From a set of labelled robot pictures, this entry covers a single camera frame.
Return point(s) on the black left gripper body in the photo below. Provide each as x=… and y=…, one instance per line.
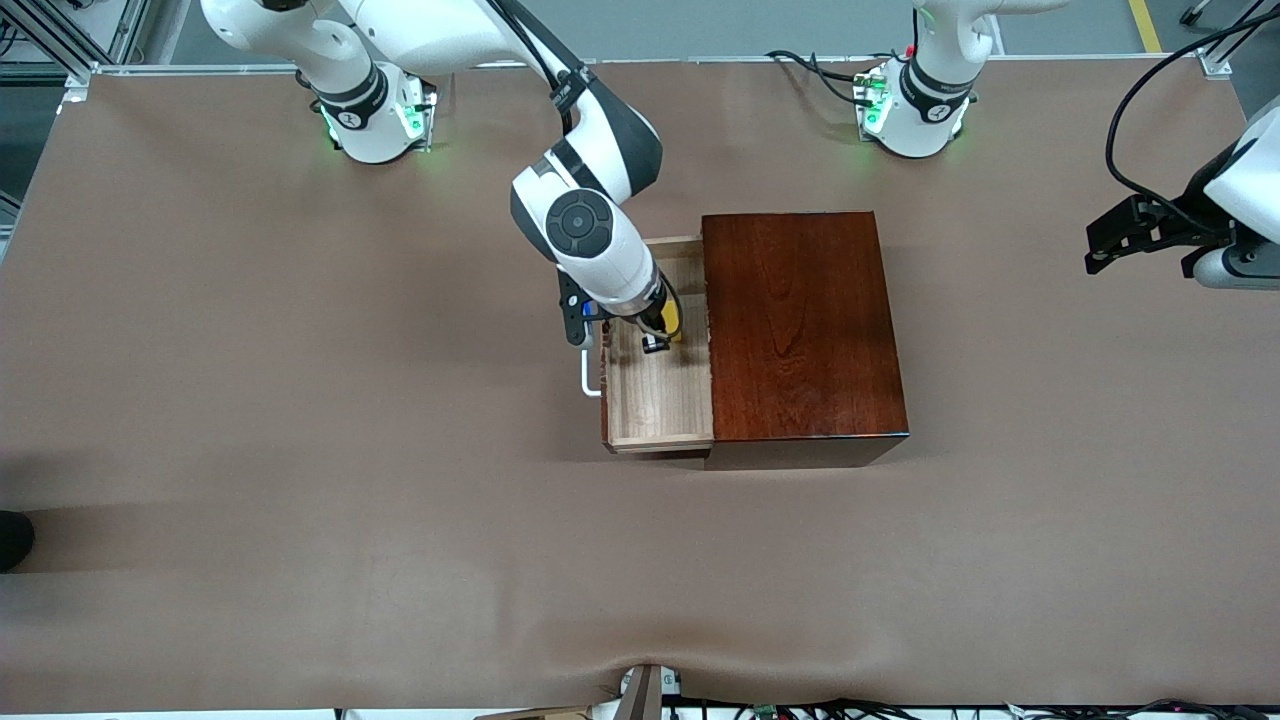
x=1188, y=222

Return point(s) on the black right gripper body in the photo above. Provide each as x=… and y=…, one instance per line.
x=652, y=323

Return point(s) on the yellow block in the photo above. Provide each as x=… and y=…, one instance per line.
x=677, y=322

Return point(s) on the light wood drawer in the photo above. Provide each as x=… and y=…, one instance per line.
x=655, y=400

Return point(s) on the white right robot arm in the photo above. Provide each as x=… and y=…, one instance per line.
x=590, y=230

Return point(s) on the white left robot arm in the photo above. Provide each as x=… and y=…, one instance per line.
x=920, y=110

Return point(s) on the dark red wooden cabinet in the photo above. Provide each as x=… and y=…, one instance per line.
x=810, y=330

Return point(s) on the black caster wheel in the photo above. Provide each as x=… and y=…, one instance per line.
x=1195, y=12

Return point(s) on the brown table cover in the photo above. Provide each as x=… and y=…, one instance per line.
x=400, y=560

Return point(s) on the small white box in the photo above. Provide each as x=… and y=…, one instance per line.
x=671, y=683

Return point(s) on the black round object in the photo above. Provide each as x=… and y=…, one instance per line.
x=14, y=540

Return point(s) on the aluminium frame strut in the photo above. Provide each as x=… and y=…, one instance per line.
x=1240, y=30
x=130, y=25

